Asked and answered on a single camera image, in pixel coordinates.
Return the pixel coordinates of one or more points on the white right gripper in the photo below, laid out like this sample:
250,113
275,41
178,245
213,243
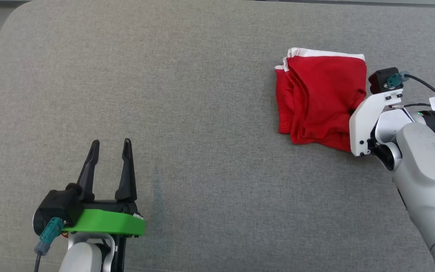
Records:
363,121

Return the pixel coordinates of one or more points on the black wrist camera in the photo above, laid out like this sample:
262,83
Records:
59,206
380,79

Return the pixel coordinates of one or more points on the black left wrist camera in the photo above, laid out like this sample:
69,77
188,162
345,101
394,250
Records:
59,206

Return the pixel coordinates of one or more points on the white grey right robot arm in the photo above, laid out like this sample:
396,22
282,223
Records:
425,181

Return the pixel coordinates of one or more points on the red garment with white band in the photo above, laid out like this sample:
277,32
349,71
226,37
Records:
323,102

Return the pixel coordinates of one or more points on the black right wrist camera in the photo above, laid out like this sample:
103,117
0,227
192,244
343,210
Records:
380,79

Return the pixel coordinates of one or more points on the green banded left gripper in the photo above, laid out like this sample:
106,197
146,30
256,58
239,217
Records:
108,223

